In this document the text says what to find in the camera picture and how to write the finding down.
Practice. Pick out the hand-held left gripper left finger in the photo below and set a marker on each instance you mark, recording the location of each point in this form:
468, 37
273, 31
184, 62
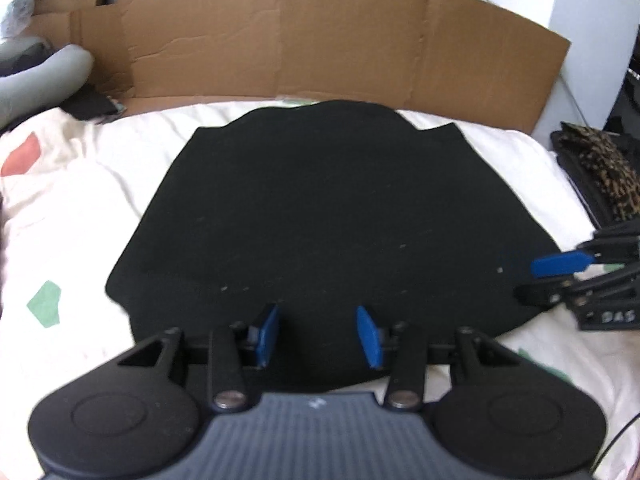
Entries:
267, 335

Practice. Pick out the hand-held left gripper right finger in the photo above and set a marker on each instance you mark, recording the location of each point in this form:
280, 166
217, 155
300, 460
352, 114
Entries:
371, 337

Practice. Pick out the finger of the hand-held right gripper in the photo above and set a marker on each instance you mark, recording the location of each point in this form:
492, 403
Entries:
560, 264
550, 292

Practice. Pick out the leopard print garment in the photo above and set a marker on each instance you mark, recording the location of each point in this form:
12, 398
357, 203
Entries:
615, 170

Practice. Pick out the cream bear print blanket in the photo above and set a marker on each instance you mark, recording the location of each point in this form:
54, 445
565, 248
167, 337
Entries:
75, 220

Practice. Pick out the small black cloth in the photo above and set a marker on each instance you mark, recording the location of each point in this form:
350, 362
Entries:
92, 106

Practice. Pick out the long folded cardboard sheet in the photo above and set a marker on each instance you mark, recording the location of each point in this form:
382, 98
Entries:
300, 35

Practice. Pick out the grey neck pillow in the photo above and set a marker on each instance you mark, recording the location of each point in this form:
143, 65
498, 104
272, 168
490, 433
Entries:
30, 85

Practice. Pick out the pale blue cloth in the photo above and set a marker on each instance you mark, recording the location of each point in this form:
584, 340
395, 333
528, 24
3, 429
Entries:
20, 10

